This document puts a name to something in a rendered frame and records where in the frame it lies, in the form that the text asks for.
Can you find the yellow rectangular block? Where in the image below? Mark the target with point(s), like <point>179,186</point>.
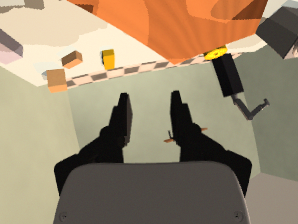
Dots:
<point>109,58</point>

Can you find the orange-brown wooden dolly with black wheels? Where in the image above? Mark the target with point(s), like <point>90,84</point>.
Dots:
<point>180,29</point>

